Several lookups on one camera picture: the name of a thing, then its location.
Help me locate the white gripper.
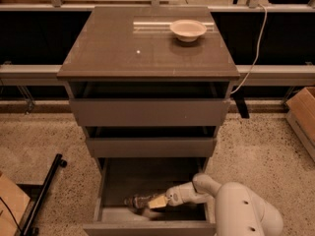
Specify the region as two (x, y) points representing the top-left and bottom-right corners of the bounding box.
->
(148, 185), (187, 209)

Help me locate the clear plastic water bottle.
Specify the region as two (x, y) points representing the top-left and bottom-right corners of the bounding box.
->
(124, 195), (159, 209)

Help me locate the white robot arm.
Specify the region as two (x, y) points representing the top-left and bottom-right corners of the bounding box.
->
(148, 173), (284, 236)

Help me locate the grey open bottom drawer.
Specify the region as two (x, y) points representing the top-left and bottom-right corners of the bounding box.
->
(84, 157), (216, 236)

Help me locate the grey middle drawer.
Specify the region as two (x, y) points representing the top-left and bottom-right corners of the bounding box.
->
(86, 126), (217, 157)

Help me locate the grey top drawer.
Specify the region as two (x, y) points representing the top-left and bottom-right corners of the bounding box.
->
(68, 82), (231, 128)

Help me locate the grey drawer cabinet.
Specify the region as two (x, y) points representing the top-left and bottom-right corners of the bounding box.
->
(56, 5), (241, 236)

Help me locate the black wheeled stand leg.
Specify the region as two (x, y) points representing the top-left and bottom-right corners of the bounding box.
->
(20, 153), (67, 236)

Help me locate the cardboard box left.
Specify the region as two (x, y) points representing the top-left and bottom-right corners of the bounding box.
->
(0, 172), (31, 236)

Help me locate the white bowl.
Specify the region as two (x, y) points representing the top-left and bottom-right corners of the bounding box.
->
(169, 20), (207, 42)

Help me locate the black bracket under rail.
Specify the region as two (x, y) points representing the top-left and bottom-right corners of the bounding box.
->
(232, 88), (249, 119)

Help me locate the black cable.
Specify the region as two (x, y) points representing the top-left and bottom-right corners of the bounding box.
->
(0, 196), (24, 234)

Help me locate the white cable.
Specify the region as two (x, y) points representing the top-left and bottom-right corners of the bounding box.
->
(229, 4), (269, 95)

